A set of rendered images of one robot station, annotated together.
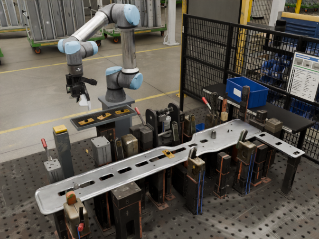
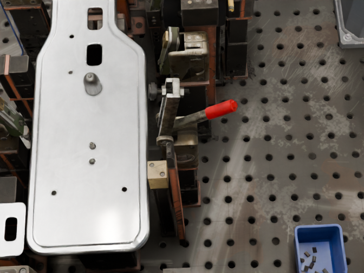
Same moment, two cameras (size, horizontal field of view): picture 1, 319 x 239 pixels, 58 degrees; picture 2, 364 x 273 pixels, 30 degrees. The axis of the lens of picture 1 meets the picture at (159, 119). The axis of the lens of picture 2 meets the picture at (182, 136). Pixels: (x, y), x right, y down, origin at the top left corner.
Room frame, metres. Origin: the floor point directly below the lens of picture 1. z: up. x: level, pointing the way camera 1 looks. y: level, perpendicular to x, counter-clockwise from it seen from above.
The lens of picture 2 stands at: (2.06, -0.78, 2.17)
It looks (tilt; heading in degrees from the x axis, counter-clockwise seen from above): 65 degrees down; 125
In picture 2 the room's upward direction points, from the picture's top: 6 degrees counter-clockwise
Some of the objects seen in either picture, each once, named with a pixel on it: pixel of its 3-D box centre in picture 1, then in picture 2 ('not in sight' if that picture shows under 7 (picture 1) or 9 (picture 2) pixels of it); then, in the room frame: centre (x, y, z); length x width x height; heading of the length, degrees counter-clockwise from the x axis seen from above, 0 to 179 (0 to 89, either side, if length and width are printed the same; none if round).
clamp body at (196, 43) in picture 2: (187, 142); (192, 89); (1.69, -0.19, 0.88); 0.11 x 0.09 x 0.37; 33
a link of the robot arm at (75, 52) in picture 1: (73, 53); not in sight; (1.44, 0.43, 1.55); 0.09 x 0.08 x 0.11; 151
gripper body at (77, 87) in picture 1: (76, 84); not in sight; (1.44, 0.44, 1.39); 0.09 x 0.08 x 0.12; 131
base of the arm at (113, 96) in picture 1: (115, 92); not in sight; (1.93, 0.31, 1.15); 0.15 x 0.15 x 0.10
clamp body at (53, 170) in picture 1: (58, 191); not in sight; (1.19, 0.54, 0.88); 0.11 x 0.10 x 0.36; 33
